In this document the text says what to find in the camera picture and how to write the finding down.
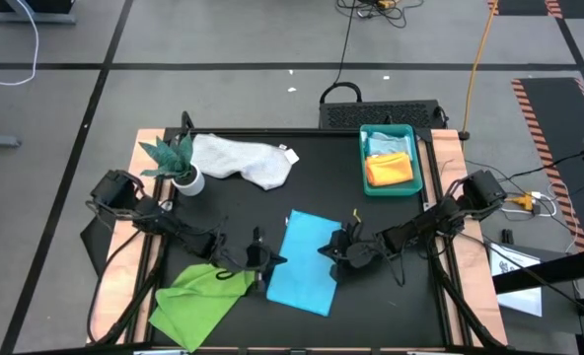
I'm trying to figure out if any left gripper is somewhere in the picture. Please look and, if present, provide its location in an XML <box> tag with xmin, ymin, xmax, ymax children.
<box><xmin>211</xmin><ymin>226</ymin><xmax>289</xmax><ymax>293</ymax></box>

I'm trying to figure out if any black hanging cable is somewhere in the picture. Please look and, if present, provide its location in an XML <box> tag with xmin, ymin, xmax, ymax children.
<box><xmin>333</xmin><ymin>0</ymin><xmax>355</xmax><ymax>85</ymax></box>

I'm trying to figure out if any black looped cable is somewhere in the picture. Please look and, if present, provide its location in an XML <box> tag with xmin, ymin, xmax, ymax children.
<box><xmin>320</xmin><ymin>81</ymin><xmax>363</xmax><ymax>105</ymax></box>

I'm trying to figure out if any pale blue teal-edged towel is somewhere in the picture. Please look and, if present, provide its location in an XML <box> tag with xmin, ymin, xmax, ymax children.
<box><xmin>365</xmin><ymin>130</ymin><xmax>414</xmax><ymax>158</ymax></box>

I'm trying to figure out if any white paper sheet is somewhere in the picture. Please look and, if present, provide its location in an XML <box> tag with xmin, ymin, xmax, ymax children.
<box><xmin>488</xmin><ymin>242</ymin><xmax>544</xmax><ymax>318</ymax></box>

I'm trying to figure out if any white floor cable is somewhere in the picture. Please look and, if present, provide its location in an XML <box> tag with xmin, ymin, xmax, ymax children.
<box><xmin>0</xmin><ymin>0</ymin><xmax>39</xmax><ymax>88</ymax></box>

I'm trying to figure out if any blue microfiber towel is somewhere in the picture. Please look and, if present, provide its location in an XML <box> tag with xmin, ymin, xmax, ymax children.
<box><xmin>265</xmin><ymin>209</ymin><xmax>343</xmax><ymax>318</ymax></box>

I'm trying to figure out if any grey desk foot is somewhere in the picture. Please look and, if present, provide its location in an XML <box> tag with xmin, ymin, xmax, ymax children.
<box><xmin>0</xmin><ymin>12</ymin><xmax>76</xmax><ymax>25</ymax></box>

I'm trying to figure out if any black computer case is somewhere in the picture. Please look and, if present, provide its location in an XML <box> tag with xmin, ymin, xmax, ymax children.
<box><xmin>319</xmin><ymin>100</ymin><xmax>445</xmax><ymax>130</ymax></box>

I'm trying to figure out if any artificial green plant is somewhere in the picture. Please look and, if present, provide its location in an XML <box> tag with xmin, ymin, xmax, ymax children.
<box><xmin>137</xmin><ymin>131</ymin><xmax>197</xmax><ymax>181</ymax></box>

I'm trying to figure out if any wooden table side board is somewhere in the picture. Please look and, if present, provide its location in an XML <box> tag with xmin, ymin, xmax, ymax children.
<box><xmin>429</xmin><ymin>128</ymin><xmax>509</xmax><ymax>346</ymax></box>
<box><xmin>87</xmin><ymin>128</ymin><xmax>168</xmax><ymax>344</ymax></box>

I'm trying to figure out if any white plant pot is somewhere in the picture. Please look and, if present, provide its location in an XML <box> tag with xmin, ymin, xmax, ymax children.
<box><xmin>171</xmin><ymin>165</ymin><xmax>206</xmax><ymax>198</ymax></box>

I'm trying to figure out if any teal plastic bin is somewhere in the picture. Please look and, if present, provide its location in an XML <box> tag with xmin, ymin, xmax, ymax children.
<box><xmin>359</xmin><ymin>123</ymin><xmax>424</xmax><ymax>197</ymax></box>

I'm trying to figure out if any black flat beam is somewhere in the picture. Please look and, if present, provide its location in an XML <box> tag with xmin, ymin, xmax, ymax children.
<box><xmin>491</xmin><ymin>246</ymin><xmax>584</xmax><ymax>295</ymax></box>

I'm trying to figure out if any yellow hanging cable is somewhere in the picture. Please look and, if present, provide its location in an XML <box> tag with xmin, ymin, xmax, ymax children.
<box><xmin>462</xmin><ymin>0</ymin><xmax>499</xmax><ymax>142</ymax></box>

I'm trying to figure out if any black cable bundle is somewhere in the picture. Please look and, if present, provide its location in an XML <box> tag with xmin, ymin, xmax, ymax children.
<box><xmin>335</xmin><ymin>0</ymin><xmax>424</xmax><ymax>29</ymax></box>

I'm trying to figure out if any green microfiber towel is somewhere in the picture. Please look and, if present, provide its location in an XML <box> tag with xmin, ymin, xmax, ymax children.
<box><xmin>148</xmin><ymin>263</ymin><xmax>256</xmax><ymax>354</ymax></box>

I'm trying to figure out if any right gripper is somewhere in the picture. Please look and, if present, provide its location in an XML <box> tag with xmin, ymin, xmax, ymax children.
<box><xmin>317</xmin><ymin>221</ymin><xmax>388</xmax><ymax>283</ymax></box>

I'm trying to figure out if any white grey microfiber towel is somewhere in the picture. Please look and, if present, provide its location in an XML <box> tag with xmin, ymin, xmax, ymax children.
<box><xmin>190</xmin><ymin>133</ymin><xmax>301</xmax><ymax>192</ymax></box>

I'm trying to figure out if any orange microfiber towel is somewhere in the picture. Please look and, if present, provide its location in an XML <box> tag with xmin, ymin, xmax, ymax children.
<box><xmin>364</xmin><ymin>151</ymin><xmax>415</xmax><ymax>187</ymax></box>

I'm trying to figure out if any white power adapter cable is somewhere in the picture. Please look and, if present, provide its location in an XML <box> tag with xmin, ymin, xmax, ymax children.
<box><xmin>498</xmin><ymin>190</ymin><xmax>559</xmax><ymax>218</ymax></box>

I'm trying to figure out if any black striped floor mat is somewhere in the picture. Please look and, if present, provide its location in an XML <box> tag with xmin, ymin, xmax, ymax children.
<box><xmin>511</xmin><ymin>77</ymin><xmax>584</xmax><ymax>252</ymax></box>
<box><xmin>488</xmin><ymin>0</ymin><xmax>584</xmax><ymax>20</ymax></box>

